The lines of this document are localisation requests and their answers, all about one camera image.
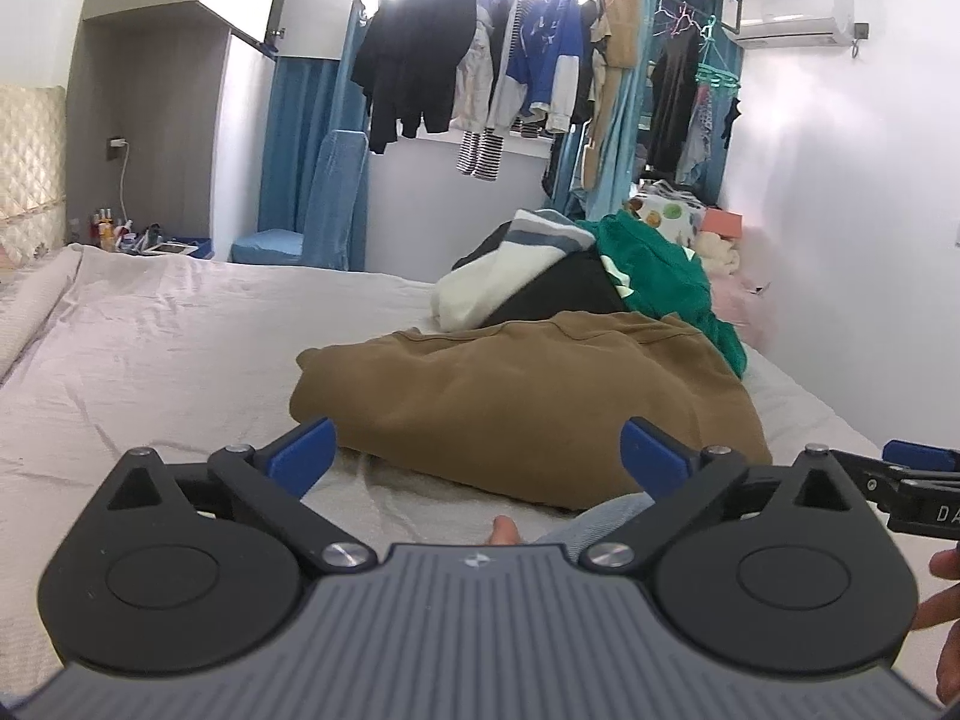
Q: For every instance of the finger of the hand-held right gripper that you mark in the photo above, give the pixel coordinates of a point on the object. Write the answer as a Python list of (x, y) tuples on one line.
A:
[(922, 454)]

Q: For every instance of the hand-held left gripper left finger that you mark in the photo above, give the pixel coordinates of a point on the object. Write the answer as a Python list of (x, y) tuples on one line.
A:
[(304, 454)]

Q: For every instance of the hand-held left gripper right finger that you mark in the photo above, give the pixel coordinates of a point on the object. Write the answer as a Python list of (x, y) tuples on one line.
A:
[(652, 454)]

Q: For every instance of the brown hoodie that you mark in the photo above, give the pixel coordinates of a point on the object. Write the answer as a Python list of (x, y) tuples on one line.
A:
[(525, 397)]

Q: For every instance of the row of hanging clothes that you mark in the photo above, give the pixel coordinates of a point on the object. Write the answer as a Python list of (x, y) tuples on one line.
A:
[(622, 150)]

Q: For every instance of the person's right hand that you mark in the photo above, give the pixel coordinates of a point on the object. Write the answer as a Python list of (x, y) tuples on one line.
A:
[(934, 611)]

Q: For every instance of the pink blanket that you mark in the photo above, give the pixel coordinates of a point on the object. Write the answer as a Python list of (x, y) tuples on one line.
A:
[(742, 300)]

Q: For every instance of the green garment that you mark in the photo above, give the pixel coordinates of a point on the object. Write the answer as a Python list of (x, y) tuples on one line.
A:
[(660, 262)]

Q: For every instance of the cream plush toy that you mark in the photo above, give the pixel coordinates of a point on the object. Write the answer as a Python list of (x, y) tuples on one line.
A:
[(716, 255)]

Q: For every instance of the white garment with blue stripes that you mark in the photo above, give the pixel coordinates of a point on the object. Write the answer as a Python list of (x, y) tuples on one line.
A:
[(487, 285)]

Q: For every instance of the fruit printed cloth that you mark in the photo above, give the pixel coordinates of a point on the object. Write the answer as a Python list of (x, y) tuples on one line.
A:
[(675, 214)]

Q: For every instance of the pink box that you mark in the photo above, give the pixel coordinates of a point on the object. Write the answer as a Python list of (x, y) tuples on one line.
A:
[(724, 223)]

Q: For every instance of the blue covered chair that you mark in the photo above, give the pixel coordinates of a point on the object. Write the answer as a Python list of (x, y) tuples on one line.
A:
[(337, 195)]

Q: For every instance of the group of small bottles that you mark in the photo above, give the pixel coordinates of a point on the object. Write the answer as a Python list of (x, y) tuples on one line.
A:
[(106, 231)]

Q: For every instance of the blue curtain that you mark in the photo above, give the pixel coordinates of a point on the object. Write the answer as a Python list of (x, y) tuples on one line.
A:
[(292, 135)]

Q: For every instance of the striped hanging garment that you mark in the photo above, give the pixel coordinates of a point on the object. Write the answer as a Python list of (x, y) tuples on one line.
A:
[(480, 154)]

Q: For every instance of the black hanging dress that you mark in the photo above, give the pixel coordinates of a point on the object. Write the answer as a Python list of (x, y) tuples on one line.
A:
[(671, 105)]

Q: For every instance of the green clip hanger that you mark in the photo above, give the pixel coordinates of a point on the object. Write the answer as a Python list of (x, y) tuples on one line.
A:
[(716, 75)]

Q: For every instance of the cream quilted headboard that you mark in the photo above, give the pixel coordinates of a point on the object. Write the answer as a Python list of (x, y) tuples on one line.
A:
[(30, 157)]

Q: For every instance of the blue and white hanging jacket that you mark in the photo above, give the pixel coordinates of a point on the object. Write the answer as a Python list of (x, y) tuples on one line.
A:
[(540, 45)]

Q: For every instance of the tan hanging garment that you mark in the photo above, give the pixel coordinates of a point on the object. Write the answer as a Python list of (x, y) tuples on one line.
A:
[(619, 30)]

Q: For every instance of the white air conditioner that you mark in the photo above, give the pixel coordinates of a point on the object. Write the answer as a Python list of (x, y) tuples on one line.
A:
[(795, 11)]

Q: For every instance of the wall charger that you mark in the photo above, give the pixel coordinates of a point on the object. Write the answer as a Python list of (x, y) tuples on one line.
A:
[(117, 148)]

